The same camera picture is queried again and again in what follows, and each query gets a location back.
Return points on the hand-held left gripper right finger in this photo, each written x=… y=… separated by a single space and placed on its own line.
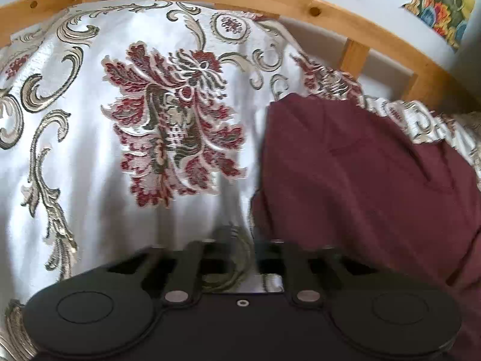
x=297 y=270

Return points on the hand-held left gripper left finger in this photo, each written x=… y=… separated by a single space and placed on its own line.
x=186 y=270

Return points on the maroon cloth garment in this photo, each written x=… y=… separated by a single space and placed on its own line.
x=349 y=180

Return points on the floral satin bedspread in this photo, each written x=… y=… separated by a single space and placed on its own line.
x=112 y=158

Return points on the wooden bed frame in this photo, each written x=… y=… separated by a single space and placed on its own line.
x=293 y=11

